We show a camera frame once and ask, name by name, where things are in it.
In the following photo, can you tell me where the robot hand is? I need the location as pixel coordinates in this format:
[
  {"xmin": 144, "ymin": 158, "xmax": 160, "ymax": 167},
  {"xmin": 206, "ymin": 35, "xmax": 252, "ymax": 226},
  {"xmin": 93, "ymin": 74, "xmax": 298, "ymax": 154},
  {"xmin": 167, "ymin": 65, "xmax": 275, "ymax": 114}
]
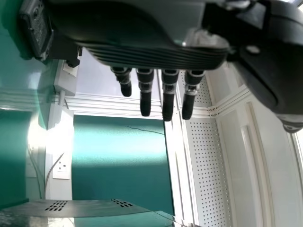
[{"xmin": 18, "ymin": 0, "xmax": 303, "ymax": 133}]

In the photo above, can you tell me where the white perforated cable duct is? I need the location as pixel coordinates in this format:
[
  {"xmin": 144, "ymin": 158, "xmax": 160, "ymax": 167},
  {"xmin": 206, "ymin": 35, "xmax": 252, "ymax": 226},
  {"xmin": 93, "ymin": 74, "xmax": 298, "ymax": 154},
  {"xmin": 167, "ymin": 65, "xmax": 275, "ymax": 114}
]
[{"xmin": 175, "ymin": 70, "xmax": 234, "ymax": 227}]

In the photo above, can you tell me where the grey cable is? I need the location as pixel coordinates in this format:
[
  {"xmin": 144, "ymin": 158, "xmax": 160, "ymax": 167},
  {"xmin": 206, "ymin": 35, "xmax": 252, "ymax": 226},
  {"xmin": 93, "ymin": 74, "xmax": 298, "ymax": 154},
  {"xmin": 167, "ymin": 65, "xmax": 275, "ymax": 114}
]
[{"xmin": 44, "ymin": 151, "xmax": 66, "ymax": 200}]

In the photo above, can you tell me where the whiteboard with metal frame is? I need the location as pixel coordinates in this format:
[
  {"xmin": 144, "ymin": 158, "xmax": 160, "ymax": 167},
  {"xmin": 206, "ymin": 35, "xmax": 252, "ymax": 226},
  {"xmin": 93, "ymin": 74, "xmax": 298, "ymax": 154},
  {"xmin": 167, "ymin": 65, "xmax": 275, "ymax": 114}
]
[{"xmin": 75, "ymin": 51, "xmax": 164, "ymax": 100}]

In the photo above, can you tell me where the white socket strip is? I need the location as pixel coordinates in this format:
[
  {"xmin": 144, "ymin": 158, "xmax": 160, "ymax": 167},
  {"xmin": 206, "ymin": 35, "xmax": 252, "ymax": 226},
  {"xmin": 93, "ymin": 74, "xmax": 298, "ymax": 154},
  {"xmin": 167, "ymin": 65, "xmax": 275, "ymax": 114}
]
[{"xmin": 53, "ymin": 59, "xmax": 79, "ymax": 96}]

